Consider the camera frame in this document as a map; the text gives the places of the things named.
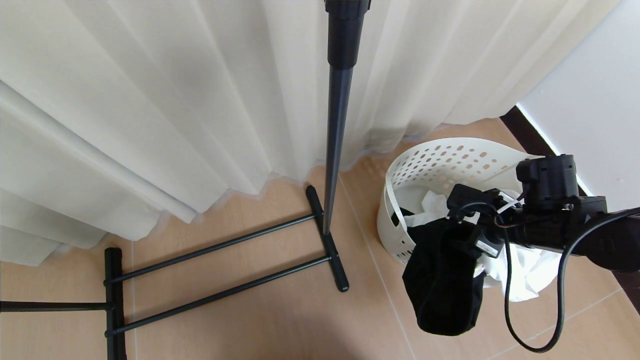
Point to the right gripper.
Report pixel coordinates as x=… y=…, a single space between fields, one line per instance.
x=540 y=230

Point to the black shorts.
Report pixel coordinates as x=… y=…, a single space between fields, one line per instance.
x=445 y=290

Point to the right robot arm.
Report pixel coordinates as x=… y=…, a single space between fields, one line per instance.
x=615 y=240

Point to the white laundry basket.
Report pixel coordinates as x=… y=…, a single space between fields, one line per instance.
x=435 y=160

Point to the black clothes rack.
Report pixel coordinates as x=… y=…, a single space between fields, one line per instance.
x=340 y=100

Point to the white garment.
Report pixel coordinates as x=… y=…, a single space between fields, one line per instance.
x=530 y=270

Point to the beige curtain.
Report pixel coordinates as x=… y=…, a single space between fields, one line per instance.
x=150 y=100

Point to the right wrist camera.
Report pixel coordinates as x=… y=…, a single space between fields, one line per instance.
x=465 y=197

